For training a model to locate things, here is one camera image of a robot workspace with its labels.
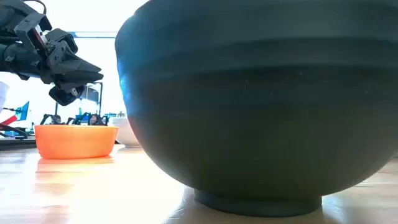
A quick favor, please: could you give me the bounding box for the angled background monitor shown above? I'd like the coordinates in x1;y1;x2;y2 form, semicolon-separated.
14;101;30;122

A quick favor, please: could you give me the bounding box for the person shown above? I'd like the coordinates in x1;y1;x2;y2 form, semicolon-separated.
88;113;105;126

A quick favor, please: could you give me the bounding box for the black looped cable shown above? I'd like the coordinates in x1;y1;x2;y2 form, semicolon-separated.
0;123;30;139

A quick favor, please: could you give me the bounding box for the black bowl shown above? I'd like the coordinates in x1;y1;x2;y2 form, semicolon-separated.
114;0;398;218

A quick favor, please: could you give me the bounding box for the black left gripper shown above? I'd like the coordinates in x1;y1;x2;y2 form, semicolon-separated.
13;12;104;93

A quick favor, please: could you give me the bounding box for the dark screen on stand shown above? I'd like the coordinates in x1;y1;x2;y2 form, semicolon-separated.
80;85;100;104

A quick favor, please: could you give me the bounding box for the red background object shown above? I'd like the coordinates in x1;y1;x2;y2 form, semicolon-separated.
0;114;19;126

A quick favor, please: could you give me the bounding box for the white bowl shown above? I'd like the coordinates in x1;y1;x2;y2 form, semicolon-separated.
111;117;142;148

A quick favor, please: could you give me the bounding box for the orange bowl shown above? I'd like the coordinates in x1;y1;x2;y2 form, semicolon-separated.
34;124;119;160

